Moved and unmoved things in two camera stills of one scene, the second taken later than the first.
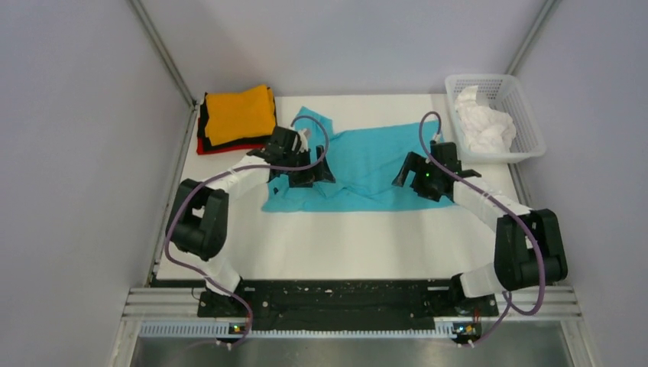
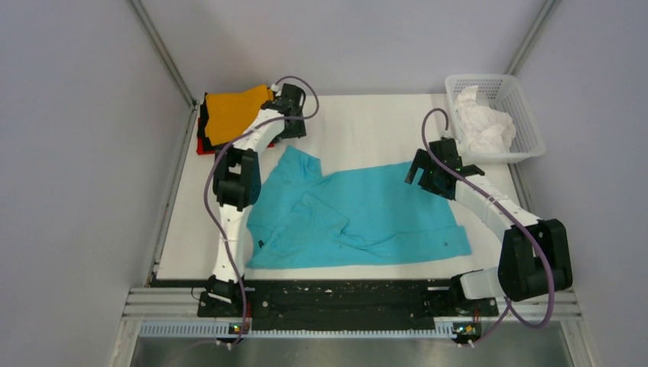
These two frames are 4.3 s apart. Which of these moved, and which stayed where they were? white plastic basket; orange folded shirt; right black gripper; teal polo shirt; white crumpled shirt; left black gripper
Moved: teal polo shirt; left black gripper
Stayed: right black gripper; white plastic basket; orange folded shirt; white crumpled shirt
